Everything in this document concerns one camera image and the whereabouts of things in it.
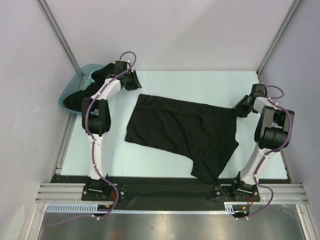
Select black t shirt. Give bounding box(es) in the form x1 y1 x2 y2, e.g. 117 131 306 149
125 94 239 184

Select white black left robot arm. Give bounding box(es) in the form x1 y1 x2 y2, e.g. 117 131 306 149
81 70 142 200

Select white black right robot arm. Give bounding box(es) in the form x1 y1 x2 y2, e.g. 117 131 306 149
230 95 295 201

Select teal plastic basket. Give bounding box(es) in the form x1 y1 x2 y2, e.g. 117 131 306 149
58 64 104 115

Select black clothes in basket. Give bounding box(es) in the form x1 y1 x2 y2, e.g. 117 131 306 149
63 63 115 112

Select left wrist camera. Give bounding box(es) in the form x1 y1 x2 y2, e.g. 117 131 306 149
114 60 131 75

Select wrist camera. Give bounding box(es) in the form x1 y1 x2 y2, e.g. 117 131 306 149
250 83 268 98
114 60 131 75

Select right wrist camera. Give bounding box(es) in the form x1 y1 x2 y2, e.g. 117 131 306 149
250 83 268 98

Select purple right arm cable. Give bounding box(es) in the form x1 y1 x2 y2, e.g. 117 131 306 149
234 85 294 221

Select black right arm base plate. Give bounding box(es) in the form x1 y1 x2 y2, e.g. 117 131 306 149
213 183 261 202

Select right aluminium corner post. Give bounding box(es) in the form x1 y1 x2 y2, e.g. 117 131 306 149
256 0 303 78

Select aluminium corner post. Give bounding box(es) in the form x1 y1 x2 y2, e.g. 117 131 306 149
36 0 80 72
256 0 303 78

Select left aluminium corner post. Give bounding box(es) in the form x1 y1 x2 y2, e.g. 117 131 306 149
36 0 80 72

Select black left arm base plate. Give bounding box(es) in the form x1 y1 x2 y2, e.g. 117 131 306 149
81 184 128 202

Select light blue slotted cable duct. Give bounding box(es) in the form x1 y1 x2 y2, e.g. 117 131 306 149
47 202 120 214

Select aluminium frame rail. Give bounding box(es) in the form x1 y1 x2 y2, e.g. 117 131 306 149
35 183 85 203

